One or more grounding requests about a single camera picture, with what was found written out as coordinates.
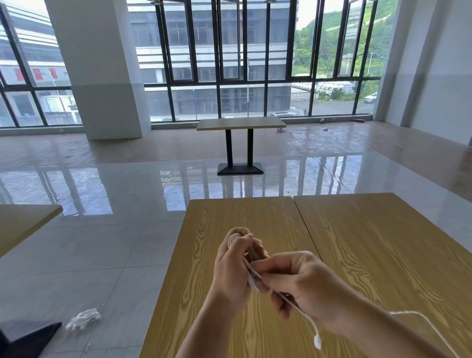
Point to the person's right hand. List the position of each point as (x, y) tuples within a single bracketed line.
[(313, 287)]

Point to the person's left hand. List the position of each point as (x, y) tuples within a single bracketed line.
[(226, 276)]

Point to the person's right fingers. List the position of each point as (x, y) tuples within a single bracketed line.
[(279, 272)]

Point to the person's left fingers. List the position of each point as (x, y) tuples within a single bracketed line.
[(243, 242)]

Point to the person's left forearm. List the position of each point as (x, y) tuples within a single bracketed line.
[(196, 344)]

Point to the person's right forearm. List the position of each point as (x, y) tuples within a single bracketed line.
[(380, 339)]

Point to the crumpled clear plastic glove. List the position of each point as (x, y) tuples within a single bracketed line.
[(83, 319)]

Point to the wooden table with black base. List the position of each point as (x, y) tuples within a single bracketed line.
[(6, 230)]

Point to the wooden table with black pedestal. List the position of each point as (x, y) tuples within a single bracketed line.
[(240, 123)]

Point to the black framed window wall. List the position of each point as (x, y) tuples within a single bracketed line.
[(11, 62), (255, 54)]

